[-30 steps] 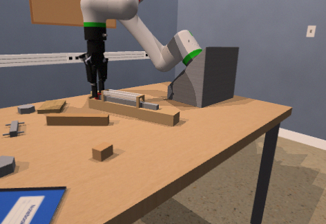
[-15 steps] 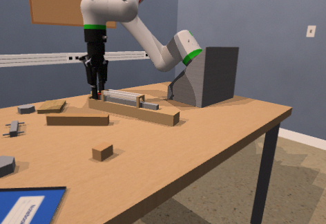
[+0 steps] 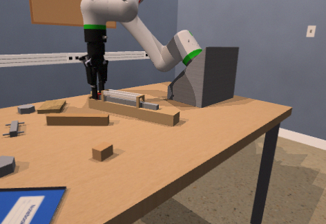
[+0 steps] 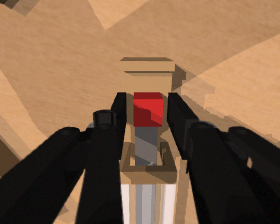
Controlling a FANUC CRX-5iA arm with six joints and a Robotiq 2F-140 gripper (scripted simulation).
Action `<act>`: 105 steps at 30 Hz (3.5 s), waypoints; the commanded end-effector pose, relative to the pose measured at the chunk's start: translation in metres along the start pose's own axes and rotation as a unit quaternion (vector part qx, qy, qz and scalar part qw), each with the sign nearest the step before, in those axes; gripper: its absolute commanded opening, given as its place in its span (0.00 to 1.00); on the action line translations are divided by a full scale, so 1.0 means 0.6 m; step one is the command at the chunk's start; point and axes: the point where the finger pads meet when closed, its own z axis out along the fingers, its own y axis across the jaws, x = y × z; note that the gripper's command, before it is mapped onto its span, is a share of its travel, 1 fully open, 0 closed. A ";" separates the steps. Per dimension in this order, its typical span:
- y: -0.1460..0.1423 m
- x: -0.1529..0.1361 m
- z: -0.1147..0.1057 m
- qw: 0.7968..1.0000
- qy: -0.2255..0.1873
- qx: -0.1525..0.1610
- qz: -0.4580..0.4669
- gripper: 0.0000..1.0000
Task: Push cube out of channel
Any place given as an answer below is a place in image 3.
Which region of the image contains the blue notebook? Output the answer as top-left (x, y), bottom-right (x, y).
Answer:
top-left (0, 186), bottom-right (67, 224)

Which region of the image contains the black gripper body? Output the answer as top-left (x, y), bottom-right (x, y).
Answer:
top-left (87, 43), bottom-right (105, 67)

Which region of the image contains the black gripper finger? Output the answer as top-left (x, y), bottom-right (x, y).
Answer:
top-left (84, 59), bottom-right (99, 100)
top-left (97, 59), bottom-right (108, 93)

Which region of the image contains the brown wooden bar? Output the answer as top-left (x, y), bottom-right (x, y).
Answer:
top-left (46, 113), bottom-right (109, 126)

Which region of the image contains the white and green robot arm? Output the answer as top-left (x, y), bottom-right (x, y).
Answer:
top-left (80, 0), bottom-right (202, 72)

